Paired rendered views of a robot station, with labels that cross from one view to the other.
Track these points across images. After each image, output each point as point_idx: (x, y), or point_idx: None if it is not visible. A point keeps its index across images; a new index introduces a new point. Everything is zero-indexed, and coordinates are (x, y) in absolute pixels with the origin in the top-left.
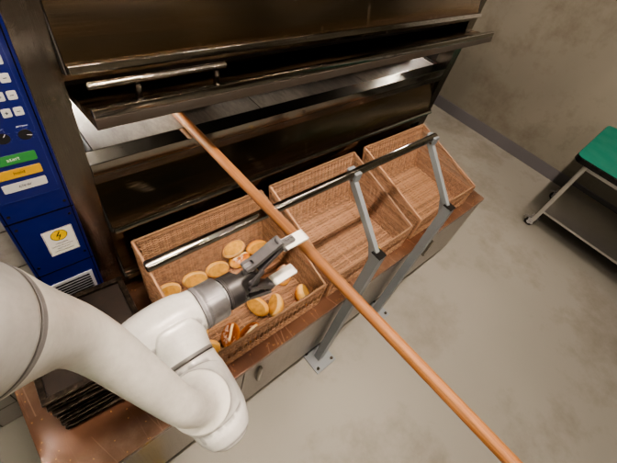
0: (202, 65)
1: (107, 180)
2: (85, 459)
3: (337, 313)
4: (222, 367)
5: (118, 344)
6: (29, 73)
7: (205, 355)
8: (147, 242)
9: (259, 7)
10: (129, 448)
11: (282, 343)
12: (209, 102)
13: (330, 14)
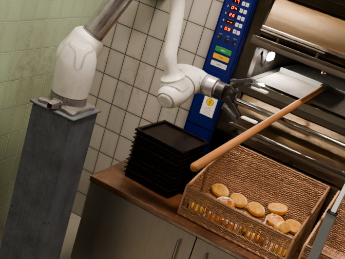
0: (311, 47)
1: (247, 93)
2: (112, 180)
3: None
4: (188, 83)
5: (179, 9)
6: (252, 24)
7: (188, 79)
8: (237, 149)
9: None
10: (125, 191)
11: (231, 247)
12: (301, 60)
13: None
